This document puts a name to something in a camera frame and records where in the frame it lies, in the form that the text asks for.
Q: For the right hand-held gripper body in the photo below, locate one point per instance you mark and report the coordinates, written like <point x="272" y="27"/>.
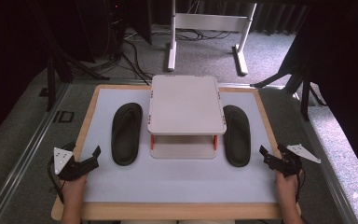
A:
<point x="289" y="160"/>

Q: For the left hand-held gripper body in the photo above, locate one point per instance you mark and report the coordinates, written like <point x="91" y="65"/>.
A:
<point x="70" y="168"/>

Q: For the black slipper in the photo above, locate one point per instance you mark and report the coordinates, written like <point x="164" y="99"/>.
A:
<point x="237" y="137"/>
<point x="126" y="133"/>

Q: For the white two-tier shoe rack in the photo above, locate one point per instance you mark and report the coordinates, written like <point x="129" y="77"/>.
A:
<point x="186" y="105"/>

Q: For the person's left hand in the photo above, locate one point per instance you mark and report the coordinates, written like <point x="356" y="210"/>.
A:
<point x="74" y="186"/>

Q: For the person's right hand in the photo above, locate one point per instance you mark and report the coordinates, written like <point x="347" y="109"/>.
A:
<point x="287" y="188"/>

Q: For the black tripod stand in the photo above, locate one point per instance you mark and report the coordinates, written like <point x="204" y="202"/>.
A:
<point x="57" y="65"/>
<point x="301" y="77"/>

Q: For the pale table mat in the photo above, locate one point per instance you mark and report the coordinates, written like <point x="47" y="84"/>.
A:
<point x="180" y="180"/>

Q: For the dark curtain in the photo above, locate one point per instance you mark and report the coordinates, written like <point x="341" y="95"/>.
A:
<point x="345" y="62"/>

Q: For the dark computer tower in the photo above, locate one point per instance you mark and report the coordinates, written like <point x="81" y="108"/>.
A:
<point x="105" y="28"/>

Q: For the aluminium floor rail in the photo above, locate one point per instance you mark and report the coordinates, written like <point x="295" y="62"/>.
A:
<point x="329" y="174"/>
<point x="28" y="149"/>

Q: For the black floor tape frame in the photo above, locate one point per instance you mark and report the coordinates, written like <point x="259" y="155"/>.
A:
<point x="63" y="116"/>

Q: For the white desk frame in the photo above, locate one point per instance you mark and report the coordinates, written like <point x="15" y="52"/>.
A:
<point x="209" y="21"/>

